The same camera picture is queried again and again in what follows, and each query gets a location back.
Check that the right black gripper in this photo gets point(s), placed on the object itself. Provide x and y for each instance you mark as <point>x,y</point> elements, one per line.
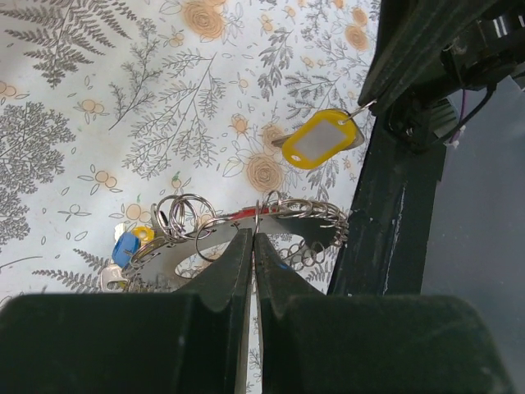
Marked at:
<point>427,50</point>

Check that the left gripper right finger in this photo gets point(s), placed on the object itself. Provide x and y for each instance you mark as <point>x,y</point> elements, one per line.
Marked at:
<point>318,343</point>

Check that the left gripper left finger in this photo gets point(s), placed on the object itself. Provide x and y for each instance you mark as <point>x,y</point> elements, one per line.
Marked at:
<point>189,341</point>

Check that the yellow tag with key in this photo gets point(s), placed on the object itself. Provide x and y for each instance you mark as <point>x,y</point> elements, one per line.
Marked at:
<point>321,137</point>

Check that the metal keyring disc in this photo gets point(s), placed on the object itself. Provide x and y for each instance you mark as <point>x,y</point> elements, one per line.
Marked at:
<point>190,235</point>

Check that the plain silver key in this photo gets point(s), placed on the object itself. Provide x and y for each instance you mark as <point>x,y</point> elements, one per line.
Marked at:
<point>110,274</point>

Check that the blue capped key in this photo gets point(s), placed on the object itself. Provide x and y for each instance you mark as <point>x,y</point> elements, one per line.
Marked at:
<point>125,248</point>

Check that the yellow capped key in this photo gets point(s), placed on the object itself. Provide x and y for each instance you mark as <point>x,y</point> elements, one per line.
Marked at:
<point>144,234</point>

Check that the red capped key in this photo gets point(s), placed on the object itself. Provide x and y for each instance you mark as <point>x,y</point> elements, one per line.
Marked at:
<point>249,212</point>

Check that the floral table mat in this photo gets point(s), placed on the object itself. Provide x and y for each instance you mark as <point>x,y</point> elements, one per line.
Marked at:
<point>108,106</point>

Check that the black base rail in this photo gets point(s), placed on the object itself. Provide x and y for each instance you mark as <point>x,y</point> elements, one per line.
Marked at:
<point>390,219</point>

